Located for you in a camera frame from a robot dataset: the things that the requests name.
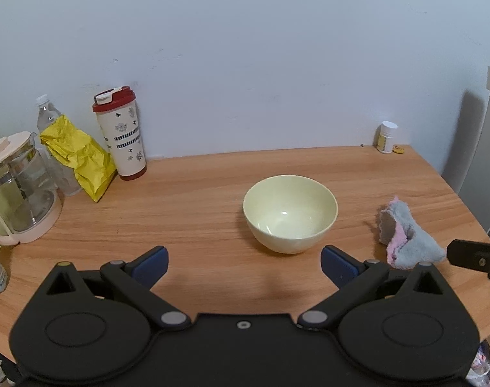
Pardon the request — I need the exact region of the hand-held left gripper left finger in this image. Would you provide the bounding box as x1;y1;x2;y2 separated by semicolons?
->
46;245;192;330

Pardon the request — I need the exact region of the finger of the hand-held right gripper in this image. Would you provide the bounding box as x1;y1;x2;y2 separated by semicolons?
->
447;240;490;300

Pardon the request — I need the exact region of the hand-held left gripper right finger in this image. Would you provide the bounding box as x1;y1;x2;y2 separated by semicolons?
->
297;245;444;330

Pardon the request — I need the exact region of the grey pink cleaning cloth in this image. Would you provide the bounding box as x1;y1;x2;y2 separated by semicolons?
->
376;196;447;270

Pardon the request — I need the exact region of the pale yellow bowl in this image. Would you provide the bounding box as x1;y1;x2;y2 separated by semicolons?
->
243;175;338;254

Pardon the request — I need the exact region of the white plastic bag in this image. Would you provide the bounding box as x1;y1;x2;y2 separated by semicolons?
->
467;332;490;387

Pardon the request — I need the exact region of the white patterned paper cup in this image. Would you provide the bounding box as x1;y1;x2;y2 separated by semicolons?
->
92;86;148;181

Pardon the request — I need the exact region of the crumpled yellow bag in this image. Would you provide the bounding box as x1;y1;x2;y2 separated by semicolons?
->
40;114;117;203

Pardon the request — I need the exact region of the white pill bottle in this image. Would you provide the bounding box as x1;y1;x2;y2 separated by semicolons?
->
376;121;398;154

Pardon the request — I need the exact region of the glass pitcher with beige lid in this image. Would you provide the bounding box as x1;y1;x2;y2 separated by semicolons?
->
0;131;64;246

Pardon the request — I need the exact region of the clear plastic water bottle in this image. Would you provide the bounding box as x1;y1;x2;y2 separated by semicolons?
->
35;94;83;197

